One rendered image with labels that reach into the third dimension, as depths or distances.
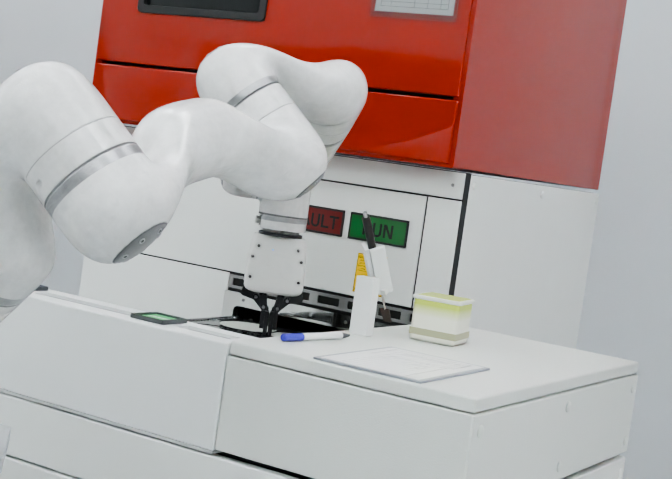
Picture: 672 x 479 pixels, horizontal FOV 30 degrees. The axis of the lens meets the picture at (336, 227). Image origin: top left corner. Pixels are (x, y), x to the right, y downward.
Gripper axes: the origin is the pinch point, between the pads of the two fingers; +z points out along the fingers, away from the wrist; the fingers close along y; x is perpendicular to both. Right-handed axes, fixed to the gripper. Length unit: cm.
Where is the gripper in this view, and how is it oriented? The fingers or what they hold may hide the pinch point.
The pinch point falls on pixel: (268, 322)
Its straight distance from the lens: 215.7
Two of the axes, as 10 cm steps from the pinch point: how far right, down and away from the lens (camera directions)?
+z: -1.4, 9.9, 0.5
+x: -0.4, -0.6, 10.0
